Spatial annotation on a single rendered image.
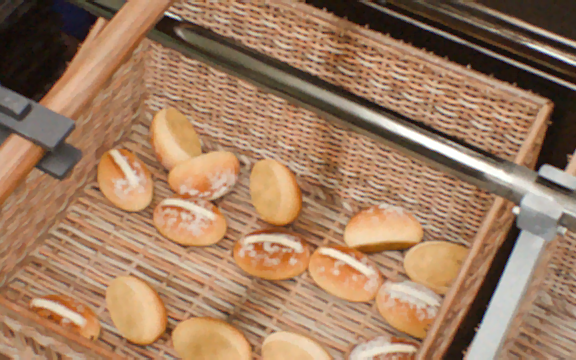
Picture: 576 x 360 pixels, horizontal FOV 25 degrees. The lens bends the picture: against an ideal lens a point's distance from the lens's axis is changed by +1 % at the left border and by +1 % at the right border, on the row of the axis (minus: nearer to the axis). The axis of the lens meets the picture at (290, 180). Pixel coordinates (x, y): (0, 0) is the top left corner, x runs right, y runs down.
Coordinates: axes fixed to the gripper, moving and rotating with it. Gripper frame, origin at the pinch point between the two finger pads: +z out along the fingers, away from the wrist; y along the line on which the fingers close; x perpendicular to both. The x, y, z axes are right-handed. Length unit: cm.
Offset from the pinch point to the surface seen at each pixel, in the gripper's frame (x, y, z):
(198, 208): -30, 55, -9
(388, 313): -30, 57, 19
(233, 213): -34, 61, -6
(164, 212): -28, 56, -12
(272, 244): -30, 55, 3
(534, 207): -15.0, 2.2, 36.9
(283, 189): -37, 54, 0
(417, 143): -16.0, 2.3, 26.1
